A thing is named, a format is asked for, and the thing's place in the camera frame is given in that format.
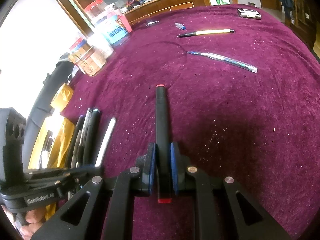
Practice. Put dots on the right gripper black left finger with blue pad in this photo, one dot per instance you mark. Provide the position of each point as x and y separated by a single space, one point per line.
136 181

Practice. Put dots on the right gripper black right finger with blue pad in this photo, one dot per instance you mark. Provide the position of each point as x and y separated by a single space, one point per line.
189 180

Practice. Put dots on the black marker red caps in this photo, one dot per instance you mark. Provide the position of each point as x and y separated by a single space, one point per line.
164 177

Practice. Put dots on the bare left hand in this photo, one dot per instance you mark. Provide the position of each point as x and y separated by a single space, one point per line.
35 219

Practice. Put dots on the yellow tray white inside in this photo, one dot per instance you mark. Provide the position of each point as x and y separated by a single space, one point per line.
52 143

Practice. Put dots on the grey gel pen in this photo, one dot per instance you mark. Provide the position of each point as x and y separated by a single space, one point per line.
75 150

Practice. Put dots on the black white marker blue end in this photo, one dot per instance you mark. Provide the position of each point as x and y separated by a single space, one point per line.
105 142

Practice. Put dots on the yellow tape roll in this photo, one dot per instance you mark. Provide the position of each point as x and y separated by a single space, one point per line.
62 97

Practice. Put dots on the pen in clear wrapper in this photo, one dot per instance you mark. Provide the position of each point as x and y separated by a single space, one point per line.
228 60

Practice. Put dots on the jar with red lid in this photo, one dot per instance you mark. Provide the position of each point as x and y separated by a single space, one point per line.
88 58

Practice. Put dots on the yellow black pen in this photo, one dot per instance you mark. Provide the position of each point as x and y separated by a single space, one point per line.
207 32

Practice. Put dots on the small blue clear cap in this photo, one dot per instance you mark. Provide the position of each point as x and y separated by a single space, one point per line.
179 26

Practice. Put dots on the bottle with blue label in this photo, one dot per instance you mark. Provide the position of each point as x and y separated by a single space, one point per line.
109 21

